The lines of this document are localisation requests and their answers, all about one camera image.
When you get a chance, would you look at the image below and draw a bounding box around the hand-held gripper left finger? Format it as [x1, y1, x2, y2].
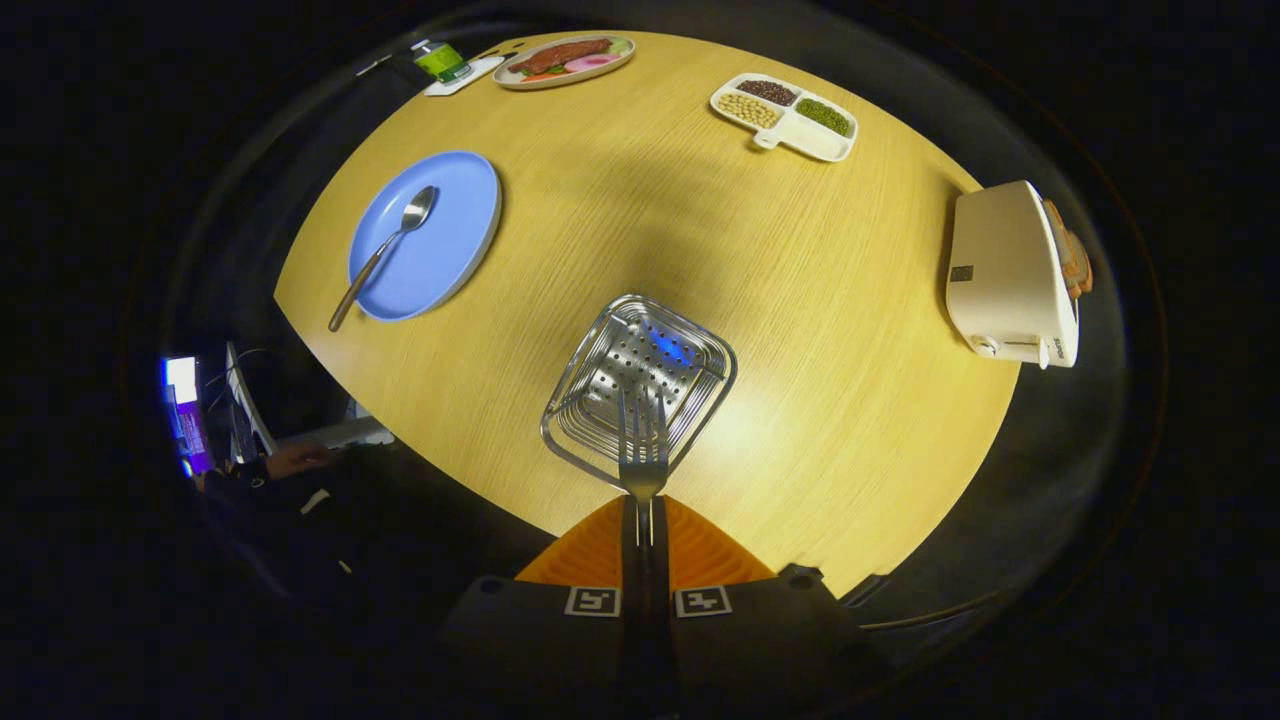
[440, 493, 646, 720]

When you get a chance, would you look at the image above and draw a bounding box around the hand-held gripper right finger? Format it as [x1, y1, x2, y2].
[645, 493, 891, 720]

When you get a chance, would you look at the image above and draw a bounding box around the metal fork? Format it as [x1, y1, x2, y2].
[615, 383, 671, 601]

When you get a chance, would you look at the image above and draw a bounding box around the metal spoon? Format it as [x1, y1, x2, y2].
[328, 185, 439, 333]

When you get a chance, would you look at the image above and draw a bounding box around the perforated metal basket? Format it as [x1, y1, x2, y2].
[540, 293, 739, 493]

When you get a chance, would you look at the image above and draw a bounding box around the white side desk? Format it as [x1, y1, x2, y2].
[225, 340, 396, 463]

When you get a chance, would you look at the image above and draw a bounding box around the blue plate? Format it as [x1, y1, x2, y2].
[347, 150, 503, 323]

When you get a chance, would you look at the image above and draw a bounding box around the white divided bean dish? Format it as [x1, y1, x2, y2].
[709, 72, 859, 164]

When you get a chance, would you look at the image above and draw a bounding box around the white toaster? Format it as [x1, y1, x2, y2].
[945, 180, 1081, 369]

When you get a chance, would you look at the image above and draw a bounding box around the lit computer monitor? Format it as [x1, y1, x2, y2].
[160, 355, 216, 479]

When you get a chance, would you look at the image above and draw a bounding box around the white oval food plate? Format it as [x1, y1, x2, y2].
[492, 35, 637, 91]

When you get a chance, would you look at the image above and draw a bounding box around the brown meat slice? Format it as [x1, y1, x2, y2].
[508, 38, 613, 76]

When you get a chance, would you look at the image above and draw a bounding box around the toast slice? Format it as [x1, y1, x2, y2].
[1043, 198, 1079, 291]
[1062, 228, 1094, 299]

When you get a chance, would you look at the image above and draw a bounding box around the small white coaster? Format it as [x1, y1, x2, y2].
[422, 55, 506, 98]

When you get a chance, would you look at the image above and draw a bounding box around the green label plastic bottle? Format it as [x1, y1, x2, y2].
[410, 38, 475, 84]

